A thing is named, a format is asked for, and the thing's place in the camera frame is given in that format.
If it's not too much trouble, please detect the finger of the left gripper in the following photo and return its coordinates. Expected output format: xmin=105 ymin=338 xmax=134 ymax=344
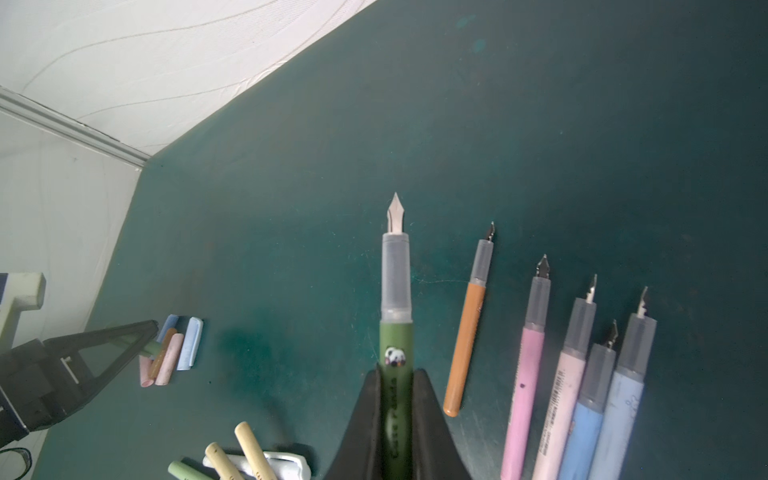
xmin=43 ymin=320 xmax=159 ymax=420

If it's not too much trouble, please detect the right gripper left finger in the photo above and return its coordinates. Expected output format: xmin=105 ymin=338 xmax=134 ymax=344
xmin=324 ymin=368 xmax=383 ymax=480

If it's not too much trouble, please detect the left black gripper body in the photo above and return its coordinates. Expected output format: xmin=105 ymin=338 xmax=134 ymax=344
xmin=1 ymin=340 xmax=66 ymax=447

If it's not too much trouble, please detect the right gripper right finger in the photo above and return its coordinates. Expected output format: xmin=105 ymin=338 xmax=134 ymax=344
xmin=412 ymin=369 xmax=471 ymax=480

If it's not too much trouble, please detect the brown pen cap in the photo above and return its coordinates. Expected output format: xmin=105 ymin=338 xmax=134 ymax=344
xmin=149 ymin=328 xmax=177 ymax=382

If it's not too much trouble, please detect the pale pink pen cap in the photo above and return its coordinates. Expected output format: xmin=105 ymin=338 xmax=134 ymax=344
xmin=153 ymin=333 xmax=184 ymax=386

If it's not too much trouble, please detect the dark green pen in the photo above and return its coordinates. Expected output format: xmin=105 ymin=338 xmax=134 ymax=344
xmin=379 ymin=195 xmax=413 ymax=479

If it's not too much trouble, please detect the blue pen cap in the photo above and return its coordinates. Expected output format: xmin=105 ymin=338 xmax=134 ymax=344
xmin=157 ymin=314 xmax=179 ymax=343

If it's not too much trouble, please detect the lavender pen cap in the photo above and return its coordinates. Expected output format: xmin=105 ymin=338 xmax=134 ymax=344
xmin=176 ymin=317 xmax=204 ymax=371

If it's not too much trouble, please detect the blue pen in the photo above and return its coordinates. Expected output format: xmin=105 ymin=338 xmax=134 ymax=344
xmin=558 ymin=320 xmax=619 ymax=480

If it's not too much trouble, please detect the pale pink white pen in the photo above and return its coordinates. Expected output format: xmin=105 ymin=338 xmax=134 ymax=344
xmin=532 ymin=275 xmax=597 ymax=479

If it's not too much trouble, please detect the lavender white pen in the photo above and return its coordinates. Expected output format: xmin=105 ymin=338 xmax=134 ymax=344
xmin=588 ymin=287 xmax=657 ymax=480

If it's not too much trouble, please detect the brown pen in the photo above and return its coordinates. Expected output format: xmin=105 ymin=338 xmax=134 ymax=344
xmin=443 ymin=222 xmax=496 ymax=417

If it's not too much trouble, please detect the light green pen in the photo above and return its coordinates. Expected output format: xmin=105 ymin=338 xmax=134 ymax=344
xmin=167 ymin=461 xmax=212 ymax=480

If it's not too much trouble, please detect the yellow beige pen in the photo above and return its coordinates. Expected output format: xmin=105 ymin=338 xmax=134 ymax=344
xmin=205 ymin=442 xmax=244 ymax=480

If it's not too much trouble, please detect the green table mat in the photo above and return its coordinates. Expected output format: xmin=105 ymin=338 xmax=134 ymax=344
xmin=35 ymin=1 xmax=767 ymax=479

